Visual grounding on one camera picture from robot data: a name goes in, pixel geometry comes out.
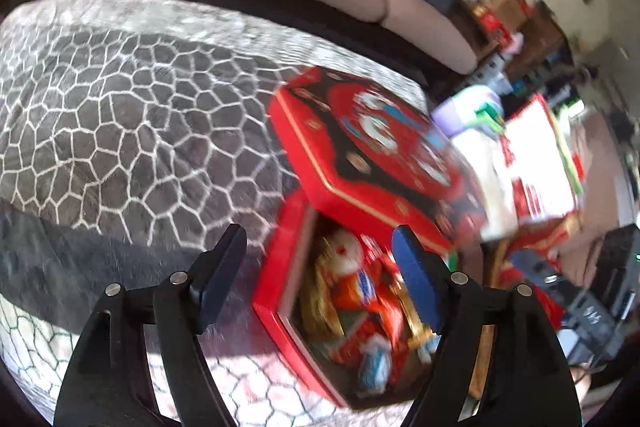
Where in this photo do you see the gold foil snack bar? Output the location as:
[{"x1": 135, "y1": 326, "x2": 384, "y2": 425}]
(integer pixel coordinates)
[{"x1": 390, "y1": 280, "x2": 435, "y2": 350}]

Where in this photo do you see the orange snack packet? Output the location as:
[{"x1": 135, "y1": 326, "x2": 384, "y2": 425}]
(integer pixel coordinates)
[{"x1": 331, "y1": 269, "x2": 404, "y2": 348}]

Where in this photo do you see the blue white candy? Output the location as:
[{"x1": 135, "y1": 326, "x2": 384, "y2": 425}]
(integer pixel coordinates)
[{"x1": 357, "y1": 334, "x2": 393, "y2": 395}]

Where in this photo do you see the red octagonal tin base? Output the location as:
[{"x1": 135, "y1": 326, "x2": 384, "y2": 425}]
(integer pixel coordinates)
[{"x1": 253, "y1": 189, "x2": 435, "y2": 411}]

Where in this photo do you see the red round-logo snack packet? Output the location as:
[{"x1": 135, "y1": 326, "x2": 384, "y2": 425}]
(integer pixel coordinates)
[{"x1": 323, "y1": 229, "x2": 364, "y2": 280}]

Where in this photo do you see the red octagonal tin lid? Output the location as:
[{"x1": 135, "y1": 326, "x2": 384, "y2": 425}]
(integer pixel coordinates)
[{"x1": 269, "y1": 66, "x2": 487, "y2": 256}]

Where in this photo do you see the patterned grey table cloth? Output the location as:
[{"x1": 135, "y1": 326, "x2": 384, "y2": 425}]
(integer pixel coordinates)
[{"x1": 1, "y1": 0, "x2": 425, "y2": 426}]

